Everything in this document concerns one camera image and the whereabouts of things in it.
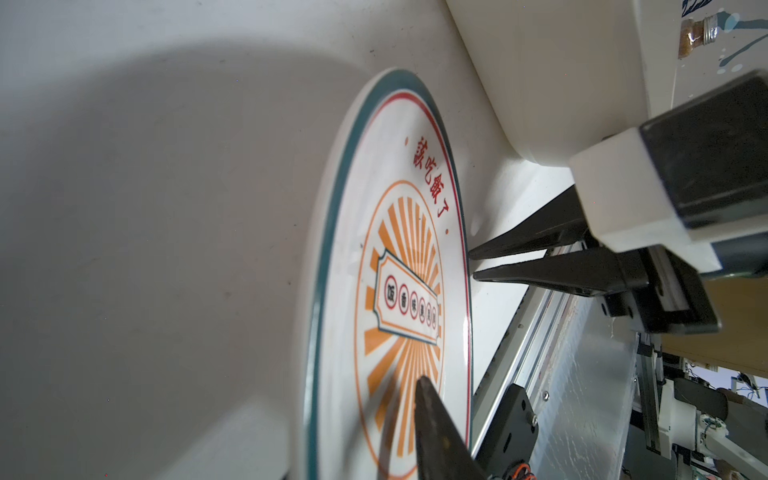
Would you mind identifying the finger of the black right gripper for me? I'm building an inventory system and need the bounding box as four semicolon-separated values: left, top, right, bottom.
468;186;589;260
473;247;648;297

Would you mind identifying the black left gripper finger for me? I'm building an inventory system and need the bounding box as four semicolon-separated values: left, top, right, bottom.
414;376;486;480

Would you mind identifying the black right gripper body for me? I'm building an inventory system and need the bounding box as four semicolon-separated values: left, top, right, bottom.
603;246;720;335

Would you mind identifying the orange sunburst plate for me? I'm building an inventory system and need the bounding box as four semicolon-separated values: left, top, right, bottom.
288;69;473;479

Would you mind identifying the white plastic bin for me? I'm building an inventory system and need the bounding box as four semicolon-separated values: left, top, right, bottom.
448;0;681;166

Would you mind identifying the glass spice jar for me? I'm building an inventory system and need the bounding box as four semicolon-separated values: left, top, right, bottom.
678;15;719;59

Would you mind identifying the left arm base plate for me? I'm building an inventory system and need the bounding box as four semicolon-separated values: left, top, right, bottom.
475;384;539;479

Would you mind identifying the aluminium rail front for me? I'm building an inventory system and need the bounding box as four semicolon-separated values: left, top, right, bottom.
470;281;661;480

